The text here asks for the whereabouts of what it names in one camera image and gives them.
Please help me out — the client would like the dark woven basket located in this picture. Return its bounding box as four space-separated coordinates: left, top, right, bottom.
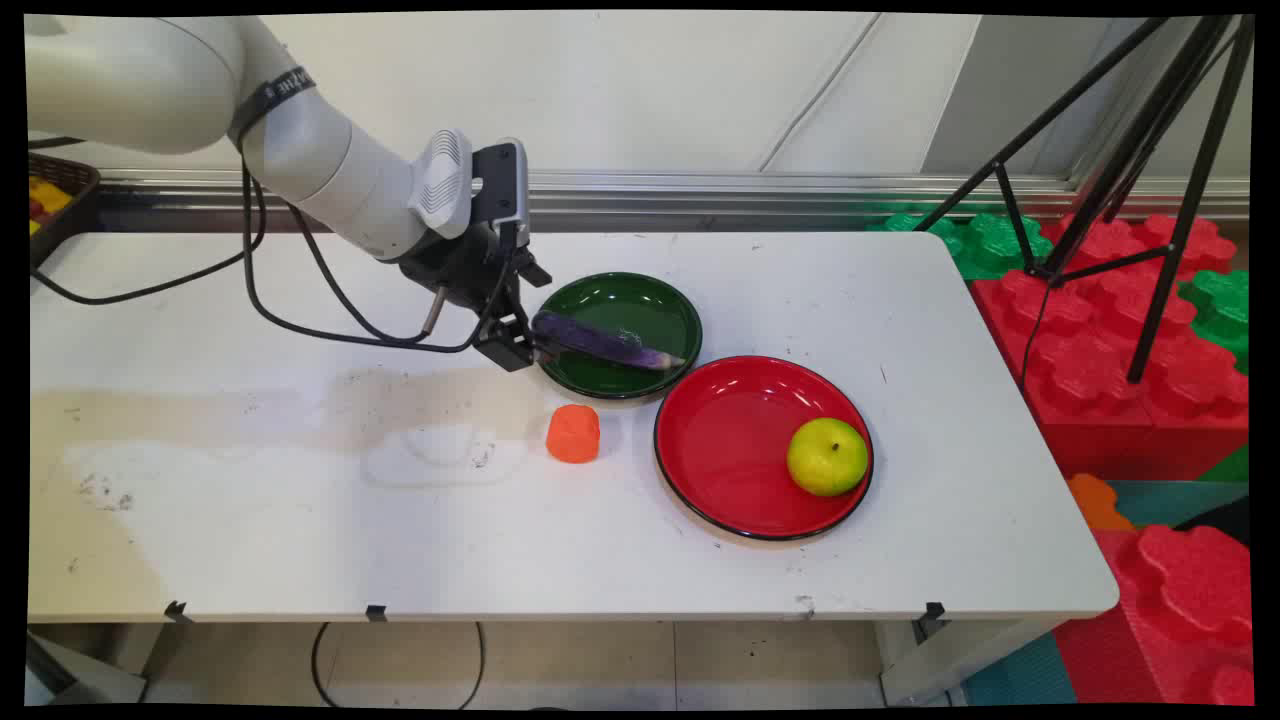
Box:
27 152 102 273

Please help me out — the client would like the purple toy eggplant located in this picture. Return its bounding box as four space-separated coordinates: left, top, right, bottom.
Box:
531 311 688 373

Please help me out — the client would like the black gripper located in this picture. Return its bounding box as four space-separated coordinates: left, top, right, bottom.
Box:
398 222 563 374

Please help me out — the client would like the black strap with lettering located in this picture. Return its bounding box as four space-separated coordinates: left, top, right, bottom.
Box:
230 66 318 143

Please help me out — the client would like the white table leg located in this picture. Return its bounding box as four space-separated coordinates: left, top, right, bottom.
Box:
878 618 1063 707

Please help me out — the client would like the dark green plate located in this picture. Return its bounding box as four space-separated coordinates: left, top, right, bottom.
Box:
531 271 704 402

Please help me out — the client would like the large red foam block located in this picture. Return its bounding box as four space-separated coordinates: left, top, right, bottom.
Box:
968 213 1251 483

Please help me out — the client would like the black cable on floor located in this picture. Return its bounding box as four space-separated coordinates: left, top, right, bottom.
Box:
309 621 489 710

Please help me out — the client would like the long black looping cable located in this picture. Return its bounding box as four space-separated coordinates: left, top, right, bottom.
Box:
240 160 517 357

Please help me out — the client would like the black cable running off table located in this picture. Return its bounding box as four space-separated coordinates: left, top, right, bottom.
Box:
30 172 269 307

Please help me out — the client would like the black cable with metal plug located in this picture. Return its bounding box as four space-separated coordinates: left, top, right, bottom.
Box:
286 203 449 346

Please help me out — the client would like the yellow toy in basket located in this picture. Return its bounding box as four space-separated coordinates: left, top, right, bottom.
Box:
28 177 74 237

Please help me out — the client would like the green foam block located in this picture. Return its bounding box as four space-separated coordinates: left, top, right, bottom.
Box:
1178 268 1252 375
866 209 1055 282

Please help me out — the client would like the red plate black rim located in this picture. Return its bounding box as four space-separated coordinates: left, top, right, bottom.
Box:
653 355 876 543

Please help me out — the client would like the yellow green toy apple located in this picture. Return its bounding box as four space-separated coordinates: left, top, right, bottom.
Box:
786 417 871 498

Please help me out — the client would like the orange foam block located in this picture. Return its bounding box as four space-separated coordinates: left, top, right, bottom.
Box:
1064 472 1138 532

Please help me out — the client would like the grey table leg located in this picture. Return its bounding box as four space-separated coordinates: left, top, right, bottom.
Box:
25 624 166 707

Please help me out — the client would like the silver metal wall rail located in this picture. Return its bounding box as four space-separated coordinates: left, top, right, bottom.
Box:
98 168 1251 223

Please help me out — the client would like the orange toy carrot piece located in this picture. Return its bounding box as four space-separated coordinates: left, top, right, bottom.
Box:
545 403 602 465

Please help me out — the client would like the black tripod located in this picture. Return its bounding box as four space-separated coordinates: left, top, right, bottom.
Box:
914 14 1257 387

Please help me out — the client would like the silver black wrist camera box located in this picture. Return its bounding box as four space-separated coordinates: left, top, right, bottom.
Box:
470 139 531 251

